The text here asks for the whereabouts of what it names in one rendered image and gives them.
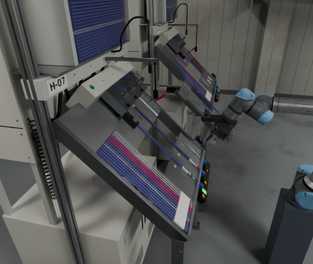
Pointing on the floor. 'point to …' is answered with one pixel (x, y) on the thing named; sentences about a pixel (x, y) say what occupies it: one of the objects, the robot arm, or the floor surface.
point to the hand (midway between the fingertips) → (203, 141)
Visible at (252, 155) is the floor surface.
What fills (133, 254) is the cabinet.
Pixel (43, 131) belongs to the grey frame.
